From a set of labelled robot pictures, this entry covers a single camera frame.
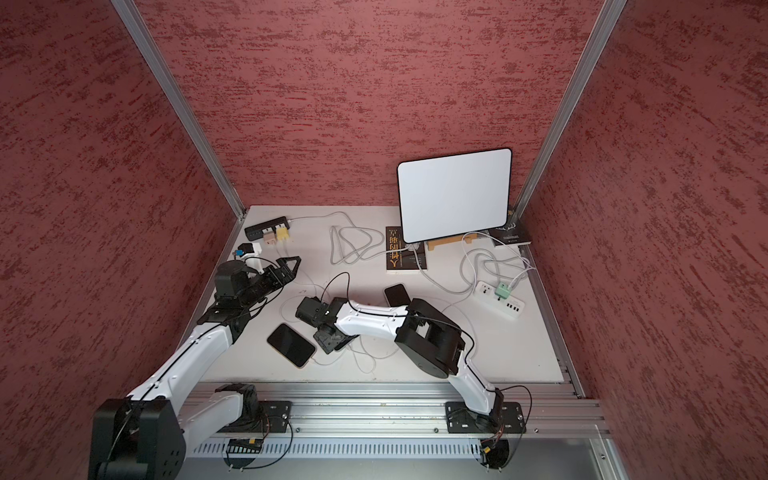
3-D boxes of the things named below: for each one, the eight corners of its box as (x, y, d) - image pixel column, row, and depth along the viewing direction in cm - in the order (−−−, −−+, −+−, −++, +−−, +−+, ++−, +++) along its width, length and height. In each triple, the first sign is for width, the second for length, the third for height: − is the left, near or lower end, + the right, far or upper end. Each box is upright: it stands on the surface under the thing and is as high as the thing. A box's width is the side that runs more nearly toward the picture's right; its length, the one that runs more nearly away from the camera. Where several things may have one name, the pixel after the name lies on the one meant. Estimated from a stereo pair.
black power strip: (248, 241, 112) (245, 235, 109) (246, 234, 114) (243, 228, 112) (289, 227, 117) (287, 222, 114) (287, 221, 119) (285, 215, 116)
